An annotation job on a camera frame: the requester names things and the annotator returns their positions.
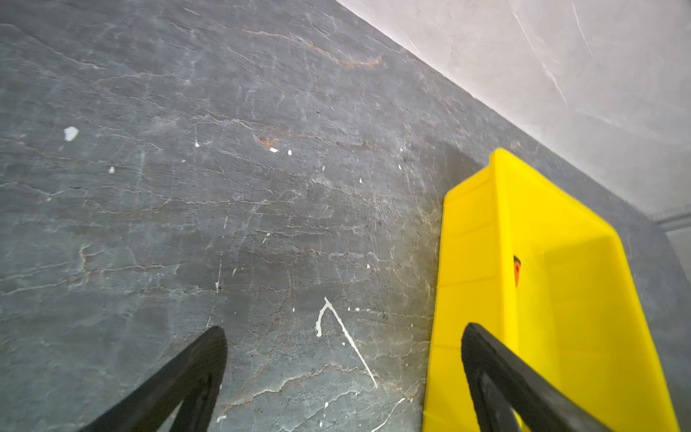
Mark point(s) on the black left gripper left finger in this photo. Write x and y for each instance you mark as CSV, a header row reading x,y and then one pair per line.
x,y
189,384

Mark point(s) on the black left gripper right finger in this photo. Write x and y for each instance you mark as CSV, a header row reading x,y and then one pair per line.
x,y
505,390

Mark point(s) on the orange handled screwdriver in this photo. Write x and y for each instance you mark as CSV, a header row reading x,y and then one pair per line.
x,y
517,269

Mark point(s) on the yellow plastic bin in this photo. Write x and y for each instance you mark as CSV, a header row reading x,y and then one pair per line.
x,y
575,316

